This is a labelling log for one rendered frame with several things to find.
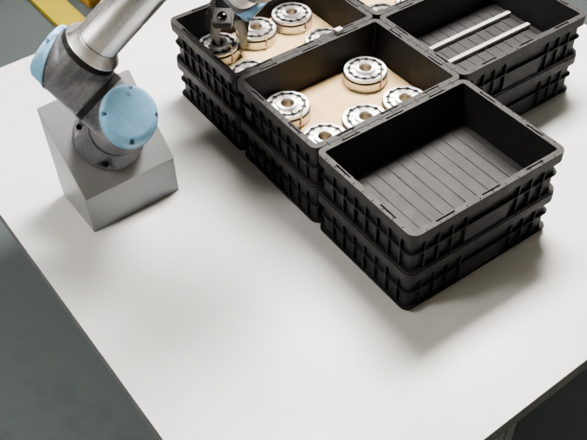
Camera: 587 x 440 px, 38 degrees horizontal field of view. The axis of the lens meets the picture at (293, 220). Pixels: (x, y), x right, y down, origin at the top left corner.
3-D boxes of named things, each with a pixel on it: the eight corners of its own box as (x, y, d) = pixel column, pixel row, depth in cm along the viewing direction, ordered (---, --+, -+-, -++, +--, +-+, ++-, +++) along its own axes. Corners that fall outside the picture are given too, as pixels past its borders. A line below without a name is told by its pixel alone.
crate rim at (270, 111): (314, 159, 171) (314, 150, 169) (234, 87, 188) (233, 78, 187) (462, 85, 186) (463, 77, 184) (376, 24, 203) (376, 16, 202)
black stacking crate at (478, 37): (457, 119, 193) (463, 78, 185) (375, 58, 210) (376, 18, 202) (577, 56, 208) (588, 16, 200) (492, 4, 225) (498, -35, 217)
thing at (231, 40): (215, 63, 203) (214, 60, 203) (189, 45, 209) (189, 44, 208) (246, 45, 208) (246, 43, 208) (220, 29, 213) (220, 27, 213)
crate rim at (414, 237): (412, 248, 153) (413, 239, 152) (314, 159, 171) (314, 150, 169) (566, 159, 169) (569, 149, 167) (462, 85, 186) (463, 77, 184)
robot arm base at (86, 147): (100, 184, 181) (109, 177, 172) (58, 125, 179) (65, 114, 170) (155, 147, 187) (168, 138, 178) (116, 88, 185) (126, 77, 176)
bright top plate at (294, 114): (280, 127, 186) (280, 124, 186) (256, 103, 192) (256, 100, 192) (318, 109, 190) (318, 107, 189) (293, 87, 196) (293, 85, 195)
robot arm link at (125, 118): (120, 168, 173) (135, 157, 161) (70, 122, 170) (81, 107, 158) (158, 127, 177) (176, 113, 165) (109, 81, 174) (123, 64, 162)
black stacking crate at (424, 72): (315, 193, 178) (314, 152, 170) (238, 120, 195) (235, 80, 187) (456, 120, 193) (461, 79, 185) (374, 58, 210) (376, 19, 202)
